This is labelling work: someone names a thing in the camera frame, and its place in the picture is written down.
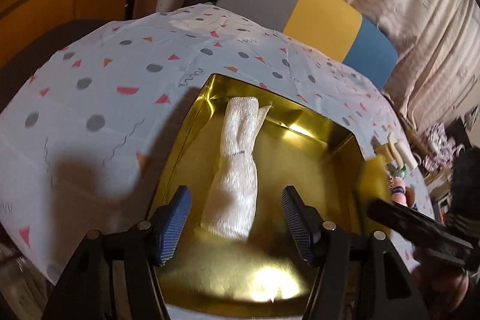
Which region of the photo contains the white towel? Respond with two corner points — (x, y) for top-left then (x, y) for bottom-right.
(200, 97), (270, 241)

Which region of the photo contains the pink dishcloth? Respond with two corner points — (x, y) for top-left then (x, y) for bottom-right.
(389, 177), (408, 206)

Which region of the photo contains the yellow sponge block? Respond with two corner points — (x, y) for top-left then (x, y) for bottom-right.
(353, 155), (391, 235)

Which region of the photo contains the brown makeup sponge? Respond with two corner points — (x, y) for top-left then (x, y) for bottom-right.
(405, 187), (416, 208)

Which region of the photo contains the person right hand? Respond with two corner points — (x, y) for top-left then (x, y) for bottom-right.
(411, 247), (470, 319)

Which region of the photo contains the gold tin box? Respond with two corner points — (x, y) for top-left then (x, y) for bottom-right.
(147, 72), (367, 319)

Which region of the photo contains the green lid jar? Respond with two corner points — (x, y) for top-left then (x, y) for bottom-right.
(391, 166), (407, 179)

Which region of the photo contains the pile of clothes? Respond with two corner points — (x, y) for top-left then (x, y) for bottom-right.
(421, 123), (465, 172)

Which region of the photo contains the white foam sponge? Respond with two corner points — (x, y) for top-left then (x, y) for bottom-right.
(395, 141), (418, 171)

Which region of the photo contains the cream scouring pad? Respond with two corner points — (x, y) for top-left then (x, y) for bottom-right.
(387, 132), (404, 169)

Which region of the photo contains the dull yellow sponge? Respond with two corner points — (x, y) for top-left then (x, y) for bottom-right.
(374, 143), (395, 164)

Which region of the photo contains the patterned tablecloth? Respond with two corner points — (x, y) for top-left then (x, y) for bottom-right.
(0, 1), (436, 320)

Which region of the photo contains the grey yellow blue chair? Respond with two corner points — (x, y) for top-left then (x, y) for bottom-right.
(183, 0), (398, 89)

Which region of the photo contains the beige curtain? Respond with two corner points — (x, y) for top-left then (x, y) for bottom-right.
(343, 0), (479, 132)

